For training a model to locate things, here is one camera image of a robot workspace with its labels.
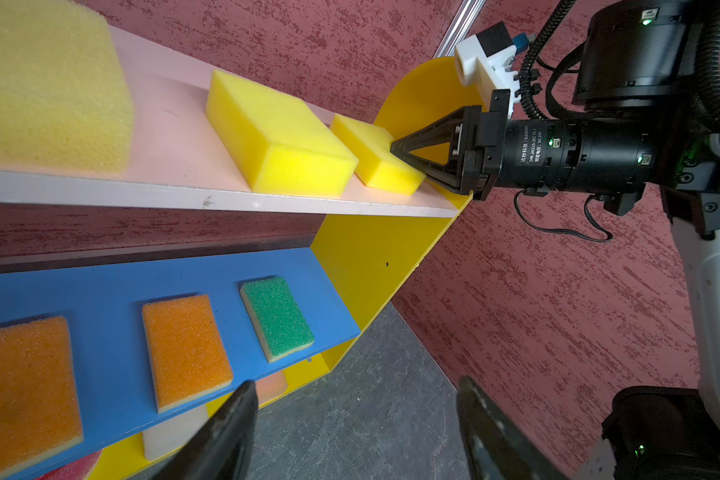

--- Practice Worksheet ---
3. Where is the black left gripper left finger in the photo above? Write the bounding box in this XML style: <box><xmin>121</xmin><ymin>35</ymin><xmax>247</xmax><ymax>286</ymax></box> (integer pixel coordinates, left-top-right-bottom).
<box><xmin>153</xmin><ymin>380</ymin><xmax>258</xmax><ymax>480</ymax></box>

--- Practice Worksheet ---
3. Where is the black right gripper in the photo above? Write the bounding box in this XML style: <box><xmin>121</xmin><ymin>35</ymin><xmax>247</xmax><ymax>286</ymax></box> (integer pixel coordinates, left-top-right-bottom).
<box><xmin>390</xmin><ymin>90</ymin><xmax>657</xmax><ymax>215</ymax></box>

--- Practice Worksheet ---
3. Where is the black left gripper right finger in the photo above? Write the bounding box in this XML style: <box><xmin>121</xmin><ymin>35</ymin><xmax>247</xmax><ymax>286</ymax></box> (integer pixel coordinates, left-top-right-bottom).
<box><xmin>456</xmin><ymin>376</ymin><xmax>566</xmax><ymax>479</ymax></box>

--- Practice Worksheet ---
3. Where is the white sponge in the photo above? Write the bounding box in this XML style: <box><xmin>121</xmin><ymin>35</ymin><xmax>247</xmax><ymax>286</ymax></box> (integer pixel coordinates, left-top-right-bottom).
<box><xmin>142</xmin><ymin>405</ymin><xmax>209</xmax><ymax>462</ymax></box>

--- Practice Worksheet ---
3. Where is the bright yellow square sponge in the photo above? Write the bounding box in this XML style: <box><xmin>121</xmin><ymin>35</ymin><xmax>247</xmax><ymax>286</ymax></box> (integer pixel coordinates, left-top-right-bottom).
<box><xmin>330</xmin><ymin>115</ymin><xmax>425</xmax><ymax>196</ymax></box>

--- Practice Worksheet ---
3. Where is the peach orange sponge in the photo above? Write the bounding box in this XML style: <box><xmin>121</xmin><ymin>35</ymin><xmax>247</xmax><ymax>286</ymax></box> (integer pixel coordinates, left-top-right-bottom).
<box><xmin>255</xmin><ymin>371</ymin><xmax>288</xmax><ymax>407</ymax></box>

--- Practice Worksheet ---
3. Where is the green yellow scouring sponge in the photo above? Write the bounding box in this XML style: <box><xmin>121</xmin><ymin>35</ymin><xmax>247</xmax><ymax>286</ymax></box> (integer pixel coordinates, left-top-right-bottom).
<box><xmin>239</xmin><ymin>276</ymin><xmax>315</xmax><ymax>363</ymax></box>

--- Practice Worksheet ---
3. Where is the round pink smiley sponge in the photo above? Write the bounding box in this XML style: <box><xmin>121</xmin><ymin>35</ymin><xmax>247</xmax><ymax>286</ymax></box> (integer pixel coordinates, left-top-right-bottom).
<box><xmin>36</xmin><ymin>451</ymin><xmax>102</xmax><ymax>480</ymax></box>

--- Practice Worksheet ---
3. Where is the bright yellow diamond sponge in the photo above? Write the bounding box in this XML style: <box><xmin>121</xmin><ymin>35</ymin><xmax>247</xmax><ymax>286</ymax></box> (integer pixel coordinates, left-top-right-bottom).
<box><xmin>205</xmin><ymin>70</ymin><xmax>359</xmax><ymax>198</ymax></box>

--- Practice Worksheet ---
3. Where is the pale yellow sponge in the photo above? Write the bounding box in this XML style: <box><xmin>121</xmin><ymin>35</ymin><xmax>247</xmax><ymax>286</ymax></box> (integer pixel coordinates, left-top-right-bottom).
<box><xmin>0</xmin><ymin>1</ymin><xmax>135</xmax><ymax>173</ymax></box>

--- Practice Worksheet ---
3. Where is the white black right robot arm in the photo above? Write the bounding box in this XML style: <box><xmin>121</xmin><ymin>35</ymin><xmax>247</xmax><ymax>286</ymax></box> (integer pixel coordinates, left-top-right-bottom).
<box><xmin>391</xmin><ymin>1</ymin><xmax>720</xmax><ymax>479</ymax></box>

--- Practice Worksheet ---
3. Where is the yellow shelf with coloured boards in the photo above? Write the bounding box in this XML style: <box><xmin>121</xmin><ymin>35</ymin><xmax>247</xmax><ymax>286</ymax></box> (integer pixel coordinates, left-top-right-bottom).
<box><xmin>0</xmin><ymin>23</ymin><xmax>487</xmax><ymax>480</ymax></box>

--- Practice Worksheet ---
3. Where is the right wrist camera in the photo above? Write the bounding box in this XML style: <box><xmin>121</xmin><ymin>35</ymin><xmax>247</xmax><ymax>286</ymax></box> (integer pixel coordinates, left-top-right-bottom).
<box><xmin>455</xmin><ymin>22</ymin><xmax>535</xmax><ymax>119</ymax></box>

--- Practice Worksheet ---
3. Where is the right rear aluminium corner post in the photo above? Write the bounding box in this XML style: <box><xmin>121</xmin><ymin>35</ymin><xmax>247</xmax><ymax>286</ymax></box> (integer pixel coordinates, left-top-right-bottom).
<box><xmin>433</xmin><ymin>0</ymin><xmax>486</xmax><ymax>59</ymax></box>

